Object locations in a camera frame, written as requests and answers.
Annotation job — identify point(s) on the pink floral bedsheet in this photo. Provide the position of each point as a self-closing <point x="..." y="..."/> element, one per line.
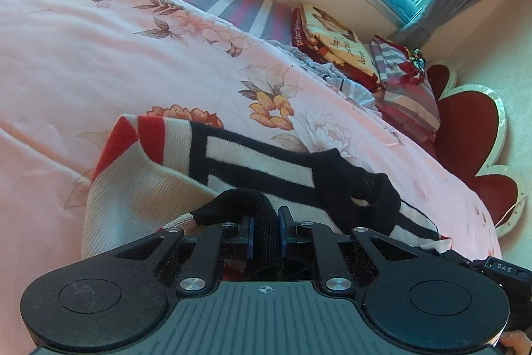
<point x="83" y="47"/>

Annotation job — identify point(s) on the light blue cloth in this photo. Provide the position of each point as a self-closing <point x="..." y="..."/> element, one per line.
<point x="332" y="78"/>

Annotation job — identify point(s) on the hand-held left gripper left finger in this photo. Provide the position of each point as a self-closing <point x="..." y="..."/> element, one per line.
<point x="249" y="239"/>

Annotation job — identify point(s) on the person's right hand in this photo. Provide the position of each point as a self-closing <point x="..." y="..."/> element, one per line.
<point x="519" y="343"/>

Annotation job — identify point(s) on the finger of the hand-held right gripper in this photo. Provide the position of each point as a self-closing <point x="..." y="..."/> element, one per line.
<point x="459" y="258"/>

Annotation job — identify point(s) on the folded printed blanket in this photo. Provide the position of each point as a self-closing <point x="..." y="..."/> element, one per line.
<point x="336" y="41"/>

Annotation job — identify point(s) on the striped knit sweater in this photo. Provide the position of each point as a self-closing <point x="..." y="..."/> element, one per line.
<point x="174" y="180"/>

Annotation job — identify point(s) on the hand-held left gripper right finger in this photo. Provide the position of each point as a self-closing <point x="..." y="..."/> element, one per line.
<point x="284" y="239"/>

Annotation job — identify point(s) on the shiny ribbon bow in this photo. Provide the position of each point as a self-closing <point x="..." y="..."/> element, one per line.
<point x="416" y="59"/>

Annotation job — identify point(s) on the red heart-shaped headboard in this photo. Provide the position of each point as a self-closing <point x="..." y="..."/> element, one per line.
<point x="469" y="138"/>

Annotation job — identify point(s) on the striped pillow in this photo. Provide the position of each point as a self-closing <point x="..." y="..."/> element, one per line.
<point x="411" y="105"/>

